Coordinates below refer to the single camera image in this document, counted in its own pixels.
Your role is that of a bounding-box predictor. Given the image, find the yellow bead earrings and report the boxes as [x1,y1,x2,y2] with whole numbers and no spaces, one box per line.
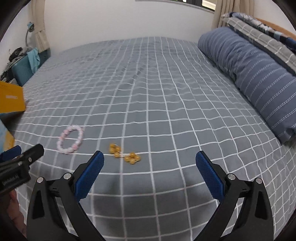
[109,143,141,165]

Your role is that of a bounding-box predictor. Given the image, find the person's hand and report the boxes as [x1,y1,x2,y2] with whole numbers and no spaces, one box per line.
[6,190,27,237]

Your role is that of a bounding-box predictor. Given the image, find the blue patterned pillow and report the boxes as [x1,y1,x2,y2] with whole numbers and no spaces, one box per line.
[221,12,295,52]

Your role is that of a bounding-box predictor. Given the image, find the teal cloth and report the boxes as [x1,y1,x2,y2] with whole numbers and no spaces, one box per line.
[27,48,41,74]

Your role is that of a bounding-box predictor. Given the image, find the grey checked pillow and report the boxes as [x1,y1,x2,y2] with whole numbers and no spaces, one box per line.
[223,18,295,75]

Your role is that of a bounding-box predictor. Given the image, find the right beige curtain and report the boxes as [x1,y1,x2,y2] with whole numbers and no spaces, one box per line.
[211,0,254,30]

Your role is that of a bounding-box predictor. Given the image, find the teal desk lamp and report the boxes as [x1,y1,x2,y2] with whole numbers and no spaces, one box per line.
[25,22,35,47]

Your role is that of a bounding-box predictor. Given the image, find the black bag on suitcase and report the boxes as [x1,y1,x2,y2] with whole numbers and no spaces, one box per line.
[9,47,24,62]

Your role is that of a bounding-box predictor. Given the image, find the pink bead bracelet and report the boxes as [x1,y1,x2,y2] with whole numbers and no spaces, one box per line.
[56,124,84,155]

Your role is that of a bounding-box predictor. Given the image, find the left beige curtain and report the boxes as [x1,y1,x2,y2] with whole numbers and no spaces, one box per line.
[31,0,50,52]

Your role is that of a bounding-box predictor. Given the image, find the blue striped rolled duvet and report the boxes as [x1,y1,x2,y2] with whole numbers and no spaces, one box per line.
[198,27,295,143]

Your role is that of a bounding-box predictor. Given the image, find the teal suitcase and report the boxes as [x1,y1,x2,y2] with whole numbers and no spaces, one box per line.
[11,49,51,86]

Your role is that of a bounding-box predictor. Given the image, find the grey checked bed sheet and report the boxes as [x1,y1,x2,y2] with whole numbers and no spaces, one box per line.
[9,37,295,240]

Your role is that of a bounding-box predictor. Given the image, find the beige curtain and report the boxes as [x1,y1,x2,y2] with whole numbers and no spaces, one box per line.
[211,0,254,30]
[31,0,50,52]

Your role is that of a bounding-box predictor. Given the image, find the dark framed window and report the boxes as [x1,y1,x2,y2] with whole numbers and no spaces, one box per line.
[143,0,216,12]

